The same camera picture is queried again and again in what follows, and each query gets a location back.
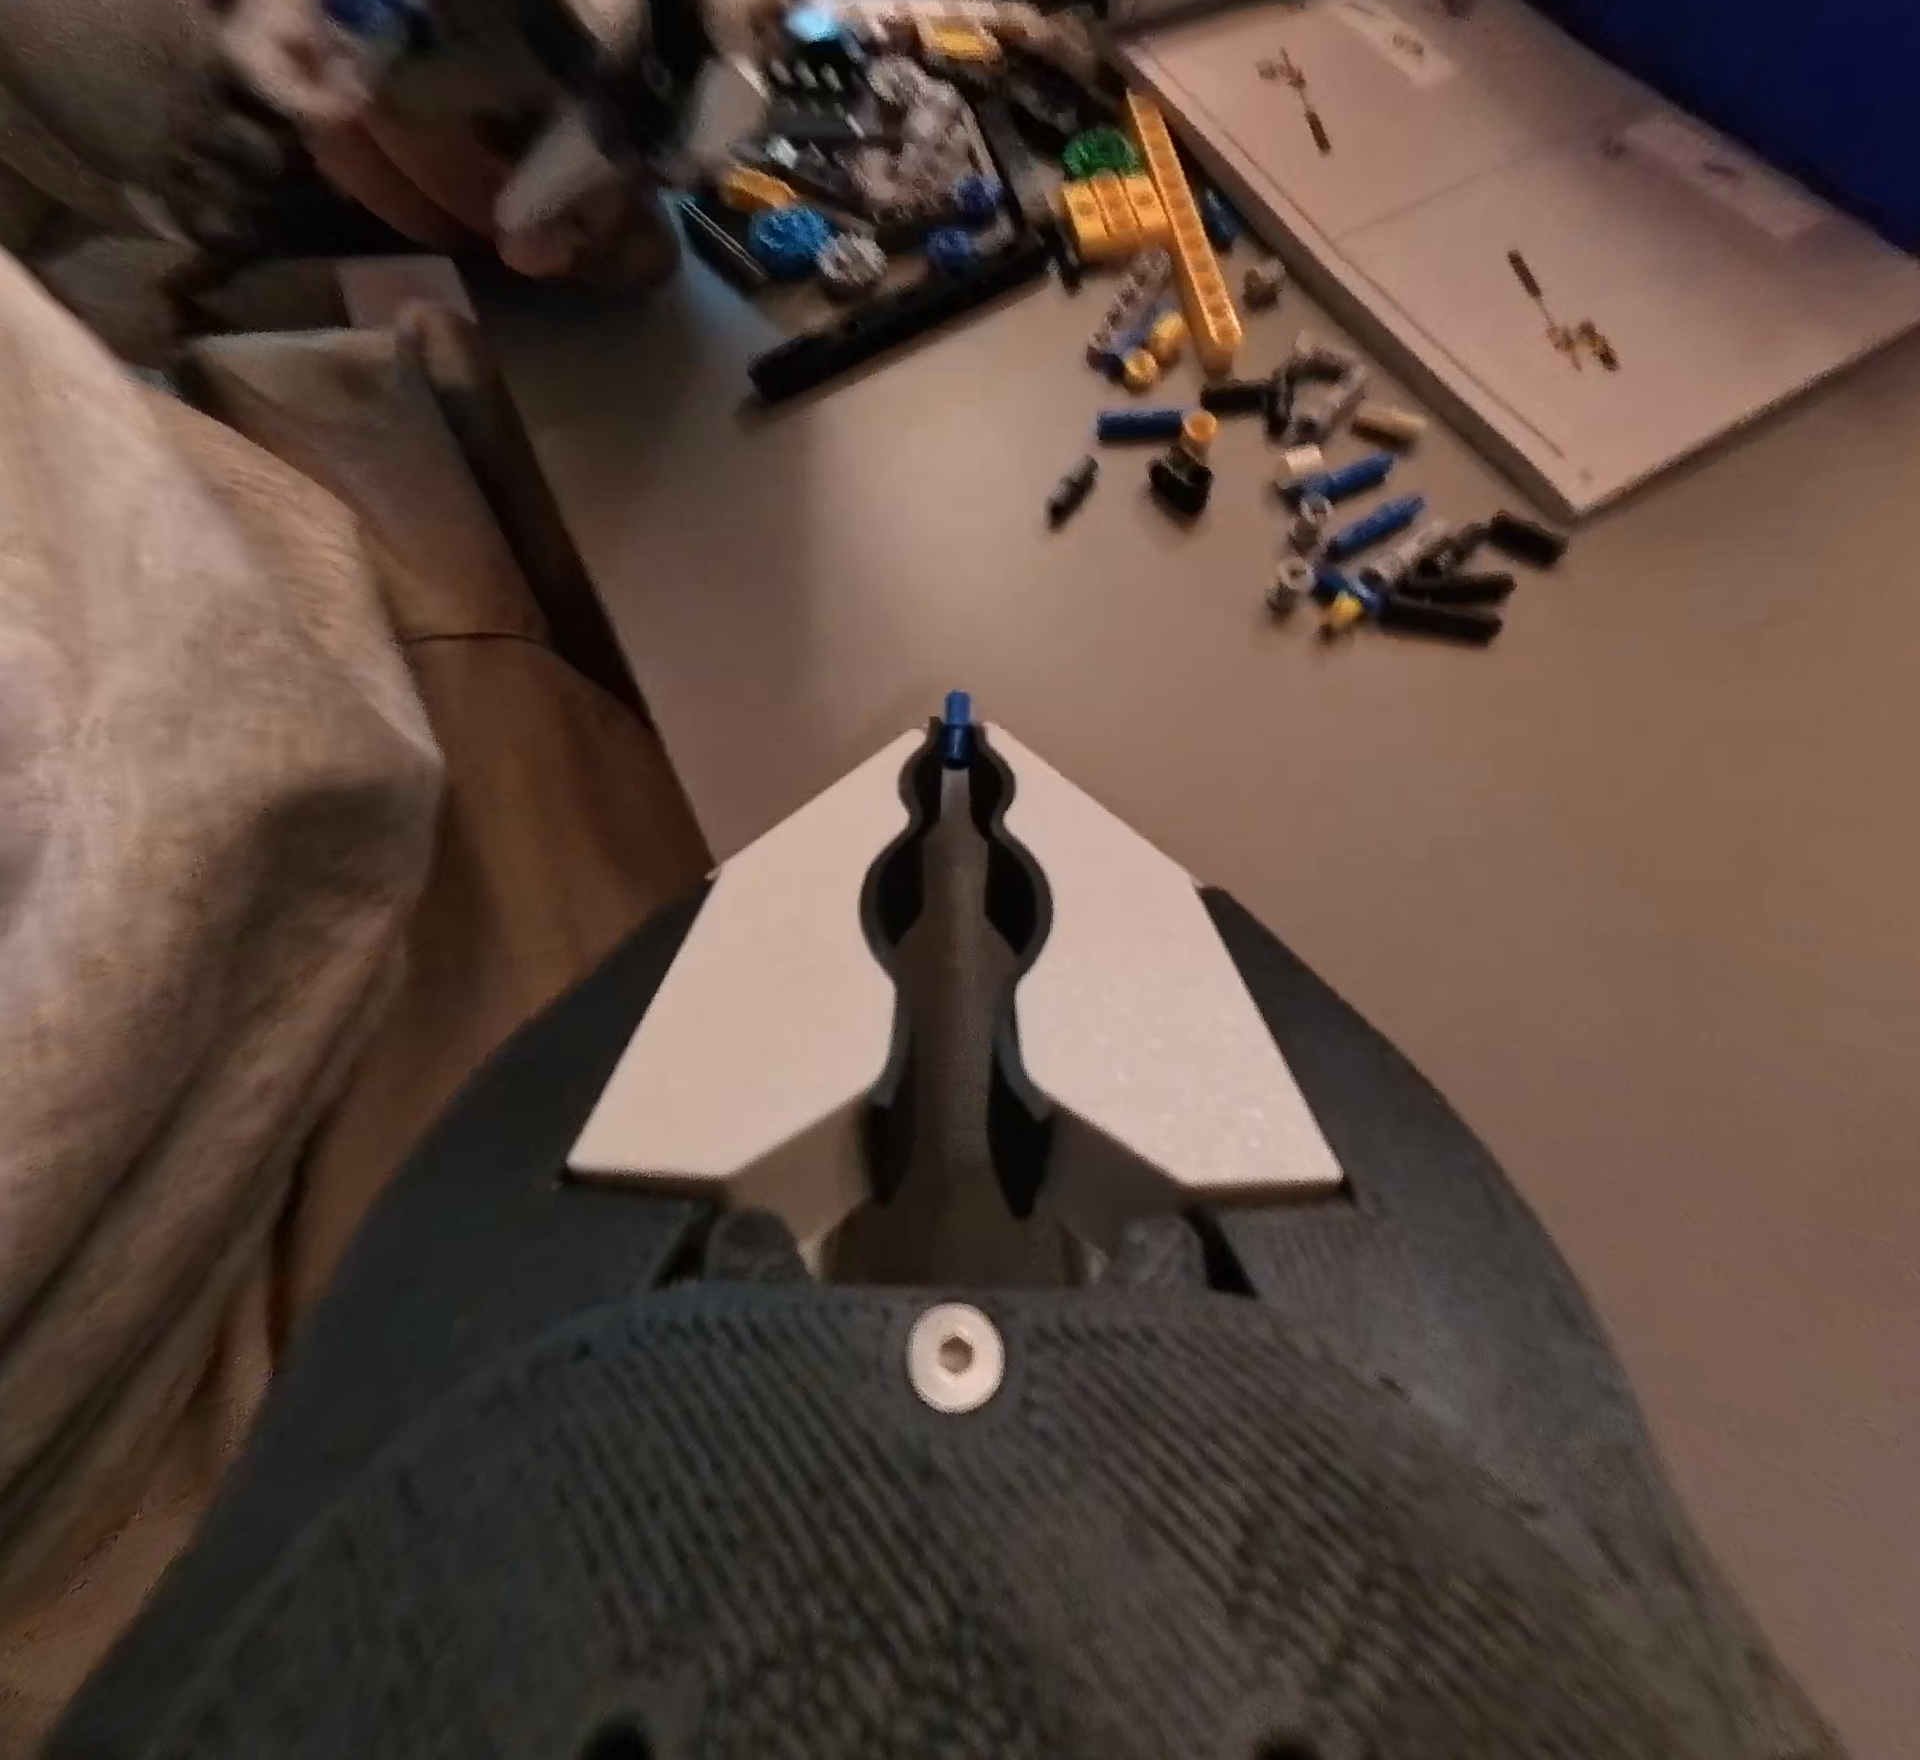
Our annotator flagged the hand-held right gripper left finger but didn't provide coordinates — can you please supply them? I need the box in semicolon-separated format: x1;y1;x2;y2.
566;726;953;1257

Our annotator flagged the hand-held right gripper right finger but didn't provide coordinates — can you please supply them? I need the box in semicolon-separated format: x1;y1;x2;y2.
959;726;1346;1243

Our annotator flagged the person's left forearm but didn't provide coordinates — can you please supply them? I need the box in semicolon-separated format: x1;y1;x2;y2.
0;0;324;293

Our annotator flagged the pile of lego pieces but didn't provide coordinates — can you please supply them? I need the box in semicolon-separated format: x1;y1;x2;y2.
675;0;1568;642

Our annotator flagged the long black lego beam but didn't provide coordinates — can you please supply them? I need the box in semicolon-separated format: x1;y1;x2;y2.
746;246;1053;403

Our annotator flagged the long yellow lego beam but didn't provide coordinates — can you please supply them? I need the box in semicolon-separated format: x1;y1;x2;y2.
1125;92;1246;378

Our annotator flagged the blue lego box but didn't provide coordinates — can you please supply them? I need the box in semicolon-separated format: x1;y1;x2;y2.
1446;0;1920;253

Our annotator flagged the person's left hand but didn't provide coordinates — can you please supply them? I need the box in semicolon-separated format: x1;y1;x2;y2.
306;103;677;284

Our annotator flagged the open instruction booklet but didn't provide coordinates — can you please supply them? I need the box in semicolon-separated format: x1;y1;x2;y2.
1118;0;1920;523

